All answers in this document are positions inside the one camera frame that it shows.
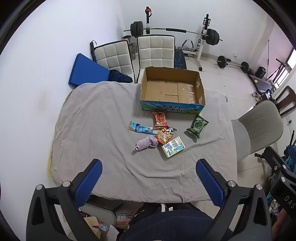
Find red snack packet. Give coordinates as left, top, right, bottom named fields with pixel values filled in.
left=151, top=110, right=168, bottom=128

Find orange panda snack packet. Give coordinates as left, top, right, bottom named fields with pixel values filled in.
left=154, top=126, right=177, bottom=144

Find person's right forearm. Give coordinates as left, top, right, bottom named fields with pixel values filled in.
left=272, top=207, right=296, bottom=241

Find person's dark pants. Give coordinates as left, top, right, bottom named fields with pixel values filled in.
left=117, top=203, right=216, bottom=241

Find green snack packet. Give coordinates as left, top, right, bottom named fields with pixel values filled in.
left=186, top=114, right=209, bottom=139

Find blue white tube packet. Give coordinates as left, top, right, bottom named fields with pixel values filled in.
left=128, top=121, right=159, bottom=135

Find grey stool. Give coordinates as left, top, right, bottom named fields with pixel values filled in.
left=80, top=202, right=124, bottom=232

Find blue foam mat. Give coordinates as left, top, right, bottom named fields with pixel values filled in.
left=68, top=53, right=111, bottom=90

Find white padded chair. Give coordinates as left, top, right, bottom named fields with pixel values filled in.
left=94, top=40, right=136, bottom=84
left=135, top=35, right=175, bottom=84

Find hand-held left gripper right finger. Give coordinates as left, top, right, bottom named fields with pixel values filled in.
left=195, top=159, right=272, bottom=241

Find black folded umbrella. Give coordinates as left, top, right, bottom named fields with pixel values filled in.
left=90, top=40, right=97, bottom=63

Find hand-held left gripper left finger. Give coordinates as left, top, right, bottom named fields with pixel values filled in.
left=26, top=159, right=103, bottom=241

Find small floor barbell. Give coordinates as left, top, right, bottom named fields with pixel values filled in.
left=216, top=55, right=250, bottom=72

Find dark blue jacket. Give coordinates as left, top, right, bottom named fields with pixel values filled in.
left=108, top=69, right=134, bottom=84

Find beige plastic chair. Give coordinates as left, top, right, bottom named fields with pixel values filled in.
left=231, top=100, right=284, bottom=163

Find grey table cloth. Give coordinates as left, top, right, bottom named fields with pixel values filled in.
left=47, top=82, right=238, bottom=202

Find long barbell with black plates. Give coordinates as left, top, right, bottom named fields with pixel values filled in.
left=123, top=21, right=223, bottom=45

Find dark wooden chair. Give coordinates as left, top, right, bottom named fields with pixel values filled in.
left=269, top=86, right=296, bottom=116

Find white weight bench rack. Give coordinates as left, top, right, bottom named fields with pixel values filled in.
left=144, top=7, right=210, bottom=71

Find black blue bench pad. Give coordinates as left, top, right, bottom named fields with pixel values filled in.
left=173, top=50, right=187, bottom=69

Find window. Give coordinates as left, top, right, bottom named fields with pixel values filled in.
left=272, top=47, right=296, bottom=87

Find black speaker box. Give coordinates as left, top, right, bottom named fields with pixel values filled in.
left=254, top=67, right=267, bottom=79

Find purple socks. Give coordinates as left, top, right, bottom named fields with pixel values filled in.
left=133, top=136, right=159, bottom=151

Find grey exercise handle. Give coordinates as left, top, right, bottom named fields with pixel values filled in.
left=180, top=39, right=195, bottom=50

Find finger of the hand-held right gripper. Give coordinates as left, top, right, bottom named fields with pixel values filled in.
left=284, top=145, right=296, bottom=173
left=254, top=146, right=288, bottom=176

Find clear water jug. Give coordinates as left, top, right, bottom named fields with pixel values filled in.
left=128, top=42, right=139, bottom=61

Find cardboard box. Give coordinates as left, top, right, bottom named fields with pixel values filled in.
left=139, top=66, right=206, bottom=114

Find small cardboard piece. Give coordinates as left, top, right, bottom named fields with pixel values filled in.
left=83, top=215, right=102, bottom=241

